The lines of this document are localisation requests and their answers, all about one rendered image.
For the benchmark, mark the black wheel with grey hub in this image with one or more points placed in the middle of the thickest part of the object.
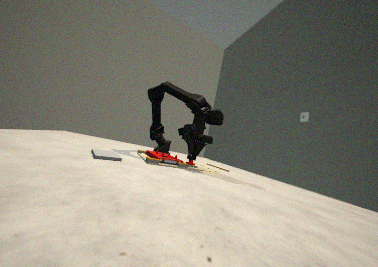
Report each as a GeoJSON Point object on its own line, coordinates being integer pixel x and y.
{"type": "Point", "coordinates": [191, 157]}

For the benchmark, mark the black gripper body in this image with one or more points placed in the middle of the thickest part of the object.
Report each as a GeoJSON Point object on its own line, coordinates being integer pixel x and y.
{"type": "Point", "coordinates": [198, 137]}

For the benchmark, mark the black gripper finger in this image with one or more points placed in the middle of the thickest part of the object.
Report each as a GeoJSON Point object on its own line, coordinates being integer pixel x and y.
{"type": "Point", "coordinates": [197, 148]}
{"type": "Point", "coordinates": [190, 146]}

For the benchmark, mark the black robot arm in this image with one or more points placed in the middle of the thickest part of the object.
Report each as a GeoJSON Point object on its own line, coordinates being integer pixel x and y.
{"type": "Point", "coordinates": [194, 102]}

